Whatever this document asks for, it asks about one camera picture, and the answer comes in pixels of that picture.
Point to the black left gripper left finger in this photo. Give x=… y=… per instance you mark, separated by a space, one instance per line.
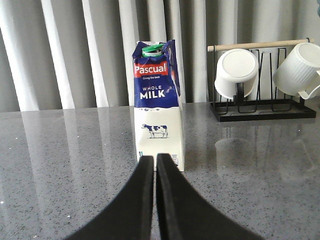
x=129 y=215

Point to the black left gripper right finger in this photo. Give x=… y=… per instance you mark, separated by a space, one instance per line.
x=184 y=215

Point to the blue white Pascual milk carton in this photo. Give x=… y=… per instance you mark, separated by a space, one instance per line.
x=158 y=114

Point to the smooth white mug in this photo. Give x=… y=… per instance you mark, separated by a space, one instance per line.
x=236 y=66

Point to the grey pleated curtain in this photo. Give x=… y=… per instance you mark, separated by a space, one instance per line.
x=70 y=54

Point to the ribbed white mug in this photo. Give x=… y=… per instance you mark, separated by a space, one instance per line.
x=299 y=73

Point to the black wire mug rack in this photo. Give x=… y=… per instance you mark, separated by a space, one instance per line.
x=265 y=102

